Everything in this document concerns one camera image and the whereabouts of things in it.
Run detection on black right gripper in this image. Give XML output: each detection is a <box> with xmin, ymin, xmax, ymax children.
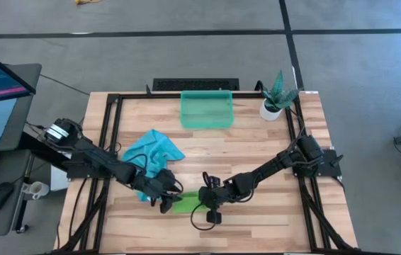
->
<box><xmin>198</xmin><ymin>172</ymin><xmax>237</xmax><ymax>210</ymax></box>

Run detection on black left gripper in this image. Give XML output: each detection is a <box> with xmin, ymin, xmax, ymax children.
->
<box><xmin>140</xmin><ymin>169</ymin><xmax>183</xmax><ymax>203</ymax></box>

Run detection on green microfiber towel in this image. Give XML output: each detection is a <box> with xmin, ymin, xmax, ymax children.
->
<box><xmin>171</xmin><ymin>191</ymin><xmax>210</xmax><ymax>215</ymax></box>

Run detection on blue microfiber towel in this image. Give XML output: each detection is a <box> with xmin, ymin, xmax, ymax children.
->
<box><xmin>121</xmin><ymin>129</ymin><xmax>186</xmax><ymax>203</ymax></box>

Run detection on green mesh basket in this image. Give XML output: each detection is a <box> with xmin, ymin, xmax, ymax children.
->
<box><xmin>179</xmin><ymin>89</ymin><xmax>235</xmax><ymax>130</ymax></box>

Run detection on snake plant in white pot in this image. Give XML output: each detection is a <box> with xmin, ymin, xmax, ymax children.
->
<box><xmin>259</xmin><ymin>69</ymin><xmax>304</xmax><ymax>122</ymax></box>

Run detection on black floor vent grille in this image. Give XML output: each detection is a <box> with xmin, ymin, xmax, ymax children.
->
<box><xmin>152</xmin><ymin>77</ymin><xmax>240</xmax><ymax>92</ymax></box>

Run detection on white box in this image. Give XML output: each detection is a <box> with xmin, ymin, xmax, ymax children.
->
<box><xmin>50</xmin><ymin>164</ymin><xmax>70</xmax><ymax>192</ymax></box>

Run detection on white cup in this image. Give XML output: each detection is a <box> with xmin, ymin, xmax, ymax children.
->
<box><xmin>21</xmin><ymin>181</ymin><xmax>50</xmax><ymax>200</ymax></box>

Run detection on grey computer desk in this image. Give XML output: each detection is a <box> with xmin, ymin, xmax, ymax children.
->
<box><xmin>0</xmin><ymin>63</ymin><xmax>60</xmax><ymax>238</ymax></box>

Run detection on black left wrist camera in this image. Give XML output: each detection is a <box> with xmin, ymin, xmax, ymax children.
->
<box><xmin>159</xmin><ymin>199</ymin><xmax>174</xmax><ymax>214</ymax></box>

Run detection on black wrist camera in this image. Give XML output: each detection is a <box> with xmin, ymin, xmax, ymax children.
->
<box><xmin>159</xmin><ymin>199</ymin><xmax>174</xmax><ymax>214</ymax></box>
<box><xmin>205</xmin><ymin>210</ymin><xmax>222</xmax><ymax>225</ymax></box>

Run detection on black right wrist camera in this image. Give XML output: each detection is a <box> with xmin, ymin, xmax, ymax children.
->
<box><xmin>205</xmin><ymin>210</ymin><xmax>222</xmax><ymax>225</ymax></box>

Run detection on black aluminium table frame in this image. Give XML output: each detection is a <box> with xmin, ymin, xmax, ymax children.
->
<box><xmin>53</xmin><ymin>91</ymin><xmax>359</xmax><ymax>255</ymax></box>

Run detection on thin black floor cable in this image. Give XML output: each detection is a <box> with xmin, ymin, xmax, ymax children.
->
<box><xmin>39</xmin><ymin>73</ymin><xmax>91</xmax><ymax>96</ymax></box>

